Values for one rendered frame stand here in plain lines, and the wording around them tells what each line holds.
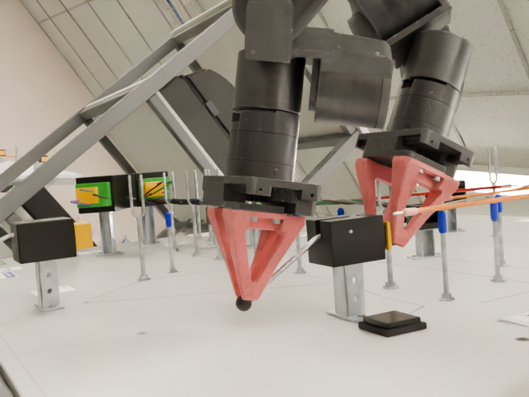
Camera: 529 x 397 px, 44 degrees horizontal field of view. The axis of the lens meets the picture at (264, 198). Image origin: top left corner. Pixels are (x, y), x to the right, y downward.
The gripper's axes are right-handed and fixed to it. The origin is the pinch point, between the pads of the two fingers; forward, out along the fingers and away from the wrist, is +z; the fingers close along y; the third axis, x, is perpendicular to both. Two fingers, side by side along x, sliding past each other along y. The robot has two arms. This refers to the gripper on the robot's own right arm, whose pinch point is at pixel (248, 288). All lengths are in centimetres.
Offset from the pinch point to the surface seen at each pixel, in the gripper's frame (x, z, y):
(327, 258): -6.8, -3.0, -1.1
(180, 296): -1.8, 4.3, 21.3
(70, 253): 10.1, 0.6, 25.5
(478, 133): -245, -59, 231
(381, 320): -9.0, 1.2, -6.5
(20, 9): -35, -198, 750
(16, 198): 10, -3, 91
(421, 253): -34.9, -2.7, 20.2
